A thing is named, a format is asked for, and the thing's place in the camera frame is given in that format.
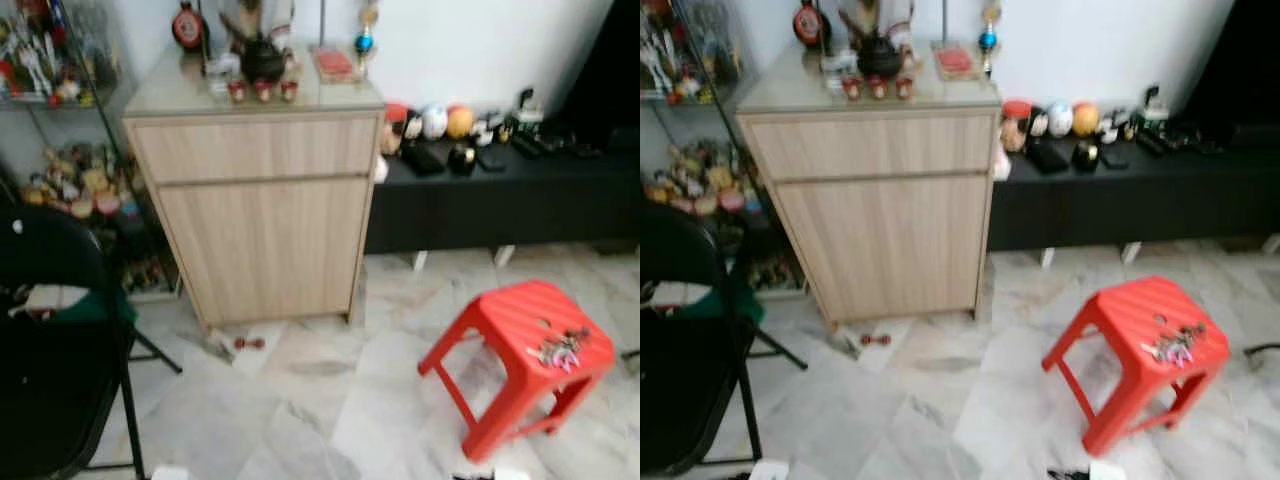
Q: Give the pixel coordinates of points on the bunch of keys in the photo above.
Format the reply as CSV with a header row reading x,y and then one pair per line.
x,y
560,350
1175,345

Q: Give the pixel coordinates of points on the glass shelf with figurines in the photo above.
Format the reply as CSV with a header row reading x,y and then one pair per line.
x,y
70,180
700,180

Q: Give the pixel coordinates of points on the green cloth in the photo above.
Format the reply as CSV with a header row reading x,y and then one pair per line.
x,y
100,308
735,305

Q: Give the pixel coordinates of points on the red plastic stool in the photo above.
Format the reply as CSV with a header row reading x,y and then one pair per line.
x,y
1140,305
520,310

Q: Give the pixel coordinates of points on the black low bench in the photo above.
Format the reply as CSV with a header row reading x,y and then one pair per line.
x,y
1130,205
500,205

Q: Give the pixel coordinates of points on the black folding chair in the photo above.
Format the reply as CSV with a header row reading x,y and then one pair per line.
x,y
50,380
685,380

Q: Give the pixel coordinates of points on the black television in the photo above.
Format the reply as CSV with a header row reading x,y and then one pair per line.
x,y
610,60
1240,60

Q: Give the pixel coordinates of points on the small black gold pot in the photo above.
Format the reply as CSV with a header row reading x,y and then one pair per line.
x,y
1086,157
461,160

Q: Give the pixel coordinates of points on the orange ball ornament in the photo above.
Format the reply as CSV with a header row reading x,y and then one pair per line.
x,y
1085,119
460,122

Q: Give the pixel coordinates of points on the black flat case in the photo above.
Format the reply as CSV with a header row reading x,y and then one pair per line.
x,y
422,160
1047,157

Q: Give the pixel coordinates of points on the white egg ornament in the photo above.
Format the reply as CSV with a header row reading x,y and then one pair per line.
x,y
1059,120
434,122

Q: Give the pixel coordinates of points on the light wooden cabinet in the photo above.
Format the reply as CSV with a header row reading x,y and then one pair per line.
x,y
260,230
880,230

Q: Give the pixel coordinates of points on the small red dumbbell toy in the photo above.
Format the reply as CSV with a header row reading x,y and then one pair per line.
x,y
249,344
875,340

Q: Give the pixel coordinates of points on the robot left leg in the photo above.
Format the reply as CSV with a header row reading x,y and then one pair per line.
x,y
770,470
170,473

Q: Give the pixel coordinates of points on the robot leg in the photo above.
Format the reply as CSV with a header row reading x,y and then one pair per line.
x,y
170,473
500,475
770,470
1095,472

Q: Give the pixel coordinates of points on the red lid jar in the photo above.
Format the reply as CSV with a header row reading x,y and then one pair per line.
x,y
396,125
1016,122

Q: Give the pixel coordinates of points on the robot right leg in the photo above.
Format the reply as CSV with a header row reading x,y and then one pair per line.
x,y
1095,472
500,475

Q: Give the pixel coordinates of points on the red round ornament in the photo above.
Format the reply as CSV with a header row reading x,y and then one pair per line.
x,y
188,27
811,25

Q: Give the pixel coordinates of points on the black teapot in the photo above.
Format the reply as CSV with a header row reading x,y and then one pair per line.
x,y
263,62
880,58

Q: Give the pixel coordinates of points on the blue ball trophy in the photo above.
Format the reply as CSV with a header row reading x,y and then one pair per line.
x,y
365,43
989,40

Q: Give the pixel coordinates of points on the red flat box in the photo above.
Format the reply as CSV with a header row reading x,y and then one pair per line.
x,y
956,60
335,64

